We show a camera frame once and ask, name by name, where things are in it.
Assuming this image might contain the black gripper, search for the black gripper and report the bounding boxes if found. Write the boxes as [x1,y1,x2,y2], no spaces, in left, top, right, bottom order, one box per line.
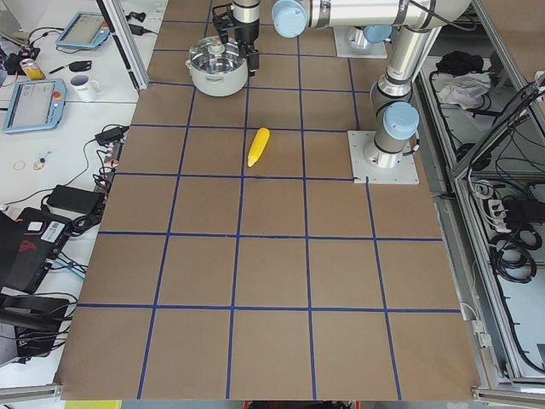
[212,0,261,77]

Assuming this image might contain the glass pot lid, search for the glass pot lid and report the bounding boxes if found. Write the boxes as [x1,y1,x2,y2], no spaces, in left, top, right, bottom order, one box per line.
[186,36,245,74]

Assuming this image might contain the yellow corn cob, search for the yellow corn cob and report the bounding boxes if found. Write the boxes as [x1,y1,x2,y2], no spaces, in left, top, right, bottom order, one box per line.
[247,127,271,167]

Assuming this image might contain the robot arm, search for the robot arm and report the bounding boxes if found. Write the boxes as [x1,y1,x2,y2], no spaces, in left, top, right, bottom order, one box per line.
[271,1,469,169]

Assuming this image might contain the pale green steel pot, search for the pale green steel pot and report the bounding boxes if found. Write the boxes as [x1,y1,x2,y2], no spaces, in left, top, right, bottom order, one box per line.
[186,36,249,97]

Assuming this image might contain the white mug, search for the white mug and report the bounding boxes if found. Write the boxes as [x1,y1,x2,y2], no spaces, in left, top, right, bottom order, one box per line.
[70,74,102,102]

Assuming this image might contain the far blue teach pendant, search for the far blue teach pendant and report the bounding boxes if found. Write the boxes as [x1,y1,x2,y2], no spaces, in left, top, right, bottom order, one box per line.
[55,12,110,49]

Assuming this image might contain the blue teach pendant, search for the blue teach pendant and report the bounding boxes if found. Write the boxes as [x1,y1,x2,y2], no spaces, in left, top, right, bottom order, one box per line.
[55,12,110,49]
[3,78,66,134]

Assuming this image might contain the white cloth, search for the white cloth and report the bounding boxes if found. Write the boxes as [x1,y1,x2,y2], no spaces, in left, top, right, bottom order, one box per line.
[438,72,491,110]

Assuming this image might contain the near blue teach pendant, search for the near blue teach pendant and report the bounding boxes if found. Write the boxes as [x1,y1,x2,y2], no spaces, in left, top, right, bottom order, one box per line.
[3,78,66,134]

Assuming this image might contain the black power adapter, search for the black power adapter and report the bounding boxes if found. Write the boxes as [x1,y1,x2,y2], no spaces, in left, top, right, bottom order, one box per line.
[46,185,104,214]

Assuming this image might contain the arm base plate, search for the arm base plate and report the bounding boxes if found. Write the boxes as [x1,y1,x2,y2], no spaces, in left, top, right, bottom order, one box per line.
[347,130,419,185]
[334,25,393,60]

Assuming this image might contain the aluminium frame post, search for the aluminium frame post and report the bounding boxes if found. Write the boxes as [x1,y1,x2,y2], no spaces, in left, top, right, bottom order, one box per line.
[96,0,150,92]

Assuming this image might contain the coiled black cables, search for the coiled black cables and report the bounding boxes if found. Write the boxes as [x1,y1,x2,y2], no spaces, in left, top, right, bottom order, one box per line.
[489,232,538,285]

